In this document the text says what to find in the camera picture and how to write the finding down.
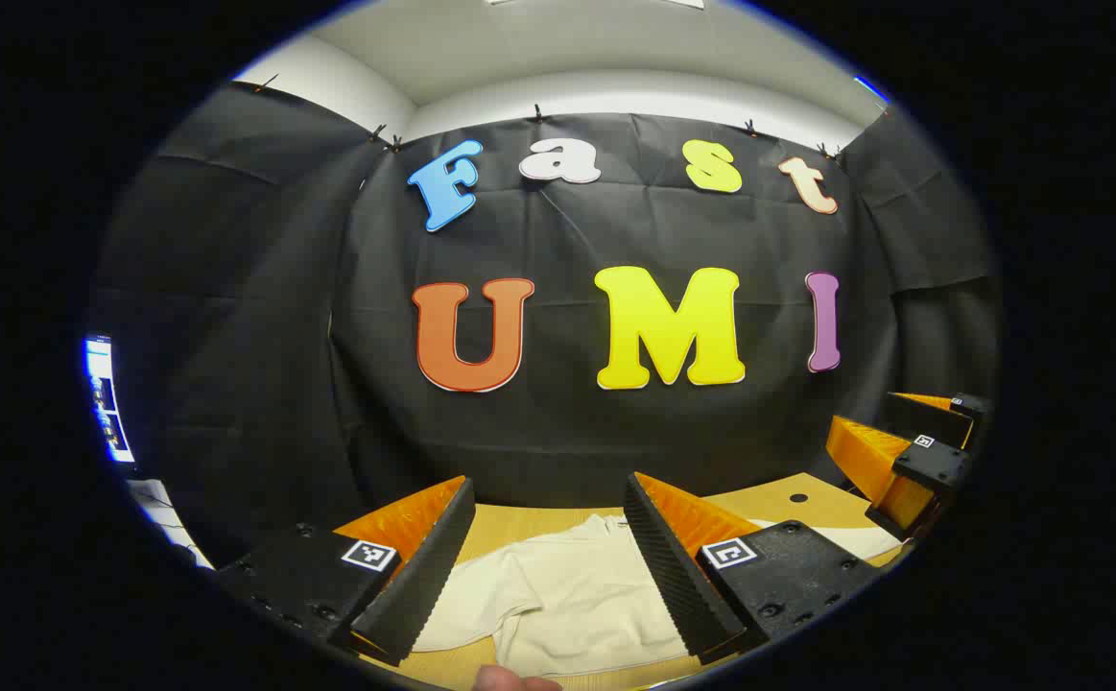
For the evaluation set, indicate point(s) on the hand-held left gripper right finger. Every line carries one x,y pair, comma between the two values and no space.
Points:
677,576

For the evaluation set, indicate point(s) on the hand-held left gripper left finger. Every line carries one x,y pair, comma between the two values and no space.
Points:
423,576

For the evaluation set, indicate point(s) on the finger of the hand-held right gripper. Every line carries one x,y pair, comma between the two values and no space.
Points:
927,420
932,465

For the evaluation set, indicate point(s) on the cream white sweatshirt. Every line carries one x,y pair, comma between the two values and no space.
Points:
558,595

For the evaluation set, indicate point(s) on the white desk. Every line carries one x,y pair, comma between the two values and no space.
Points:
159,513

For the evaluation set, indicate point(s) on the computer monitor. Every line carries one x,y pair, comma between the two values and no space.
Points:
105,403

